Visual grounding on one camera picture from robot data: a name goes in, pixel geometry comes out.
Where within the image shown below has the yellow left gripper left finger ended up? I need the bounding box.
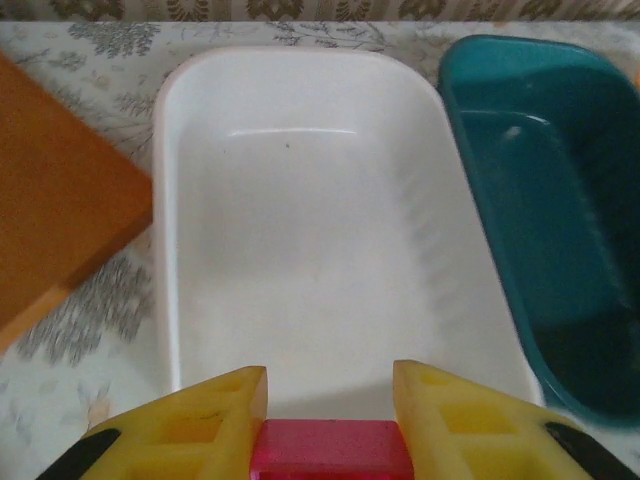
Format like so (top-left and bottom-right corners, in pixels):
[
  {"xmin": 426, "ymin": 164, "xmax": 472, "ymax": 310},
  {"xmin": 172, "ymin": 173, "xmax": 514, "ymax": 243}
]
[{"xmin": 42, "ymin": 365, "xmax": 270, "ymax": 480}]

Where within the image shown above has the teal plastic container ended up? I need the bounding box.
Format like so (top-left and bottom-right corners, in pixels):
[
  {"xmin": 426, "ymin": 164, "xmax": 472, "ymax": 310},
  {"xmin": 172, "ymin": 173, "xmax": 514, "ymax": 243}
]
[{"xmin": 437, "ymin": 33, "xmax": 640, "ymax": 430}]

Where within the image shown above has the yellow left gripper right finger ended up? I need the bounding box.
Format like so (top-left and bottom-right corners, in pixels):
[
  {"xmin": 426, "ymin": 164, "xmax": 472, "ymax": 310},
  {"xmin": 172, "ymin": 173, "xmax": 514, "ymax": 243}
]
[{"xmin": 392, "ymin": 359, "xmax": 640, "ymax": 480}]

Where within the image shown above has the white plastic container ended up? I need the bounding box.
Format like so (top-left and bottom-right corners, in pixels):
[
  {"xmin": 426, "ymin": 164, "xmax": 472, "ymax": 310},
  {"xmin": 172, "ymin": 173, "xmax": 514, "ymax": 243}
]
[{"xmin": 151, "ymin": 47, "xmax": 547, "ymax": 422}]

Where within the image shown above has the pink lego brick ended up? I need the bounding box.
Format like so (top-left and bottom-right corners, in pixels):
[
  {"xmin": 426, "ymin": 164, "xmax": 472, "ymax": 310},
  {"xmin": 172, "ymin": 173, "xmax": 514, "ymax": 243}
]
[{"xmin": 248, "ymin": 419, "xmax": 415, "ymax": 480}]

